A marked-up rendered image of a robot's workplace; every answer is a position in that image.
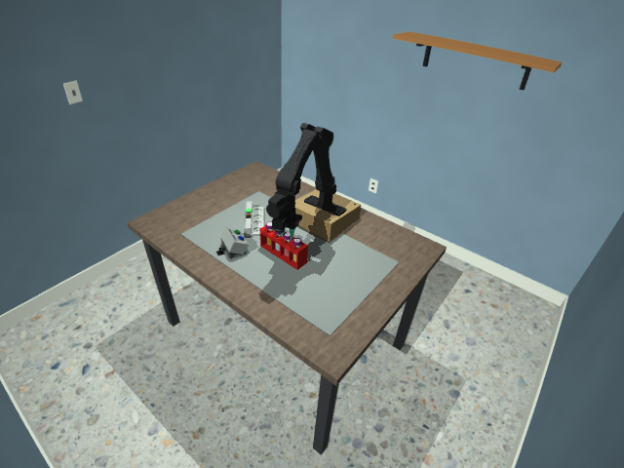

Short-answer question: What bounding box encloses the pale grey flat mat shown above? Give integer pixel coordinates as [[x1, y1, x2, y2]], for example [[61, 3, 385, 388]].
[[181, 191, 399, 336]]

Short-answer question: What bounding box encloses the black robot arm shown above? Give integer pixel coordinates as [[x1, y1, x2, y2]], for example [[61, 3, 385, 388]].
[[266, 123, 346, 233]]

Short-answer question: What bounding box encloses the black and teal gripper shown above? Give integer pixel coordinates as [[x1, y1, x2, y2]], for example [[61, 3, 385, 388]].
[[281, 207, 302, 238]]

